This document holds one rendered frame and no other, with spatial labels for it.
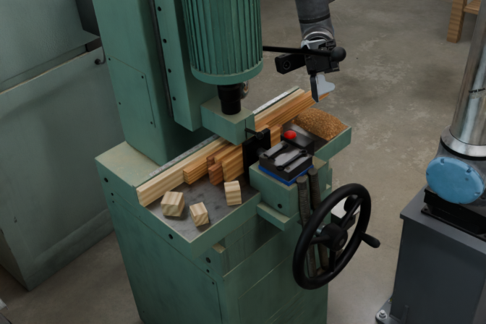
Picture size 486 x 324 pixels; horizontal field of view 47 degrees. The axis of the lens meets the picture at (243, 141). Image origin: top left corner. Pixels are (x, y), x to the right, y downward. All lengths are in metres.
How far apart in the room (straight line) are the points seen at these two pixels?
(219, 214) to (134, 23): 0.51
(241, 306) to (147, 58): 0.71
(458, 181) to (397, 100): 1.92
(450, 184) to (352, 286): 0.91
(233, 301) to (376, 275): 0.97
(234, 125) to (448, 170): 0.56
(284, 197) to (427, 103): 2.19
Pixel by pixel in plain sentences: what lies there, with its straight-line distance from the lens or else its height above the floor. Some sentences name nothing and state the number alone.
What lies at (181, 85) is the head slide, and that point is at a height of 1.10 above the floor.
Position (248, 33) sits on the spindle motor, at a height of 1.28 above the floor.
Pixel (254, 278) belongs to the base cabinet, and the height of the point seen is 0.61.
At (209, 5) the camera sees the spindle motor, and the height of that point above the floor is 1.36.
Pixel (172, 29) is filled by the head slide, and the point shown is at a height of 1.26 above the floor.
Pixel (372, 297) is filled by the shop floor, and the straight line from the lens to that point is 2.33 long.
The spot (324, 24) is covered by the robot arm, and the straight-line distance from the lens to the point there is 1.62.
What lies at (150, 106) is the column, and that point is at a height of 1.02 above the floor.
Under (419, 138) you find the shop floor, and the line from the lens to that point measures 3.14.
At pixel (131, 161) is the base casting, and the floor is 0.80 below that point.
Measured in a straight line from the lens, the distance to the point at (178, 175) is 1.42.
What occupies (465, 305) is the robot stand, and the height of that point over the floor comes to 0.28.
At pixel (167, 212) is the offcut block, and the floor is 0.91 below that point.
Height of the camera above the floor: 1.83
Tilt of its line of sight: 37 degrees down
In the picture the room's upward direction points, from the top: 5 degrees counter-clockwise
